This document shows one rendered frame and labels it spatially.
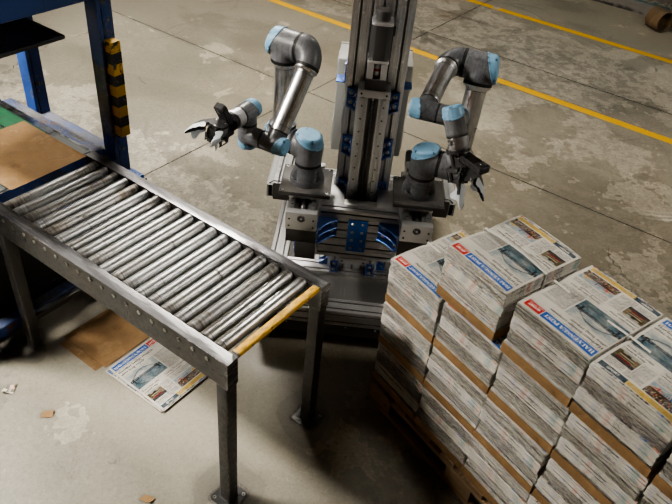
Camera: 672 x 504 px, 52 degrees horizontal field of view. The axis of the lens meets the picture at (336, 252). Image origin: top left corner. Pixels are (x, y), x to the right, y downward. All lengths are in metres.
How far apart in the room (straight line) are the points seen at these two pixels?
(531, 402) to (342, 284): 1.37
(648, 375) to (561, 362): 0.24
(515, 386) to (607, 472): 0.38
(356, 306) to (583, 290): 1.29
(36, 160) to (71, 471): 1.33
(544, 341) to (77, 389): 2.05
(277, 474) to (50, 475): 0.89
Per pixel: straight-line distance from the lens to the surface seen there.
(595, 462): 2.35
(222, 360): 2.27
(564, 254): 2.50
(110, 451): 3.10
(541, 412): 2.40
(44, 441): 3.19
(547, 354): 2.26
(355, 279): 3.49
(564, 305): 2.29
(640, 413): 2.13
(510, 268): 2.36
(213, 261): 2.64
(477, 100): 2.90
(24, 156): 3.36
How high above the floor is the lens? 2.48
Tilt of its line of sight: 39 degrees down
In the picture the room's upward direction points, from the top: 6 degrees clockwise
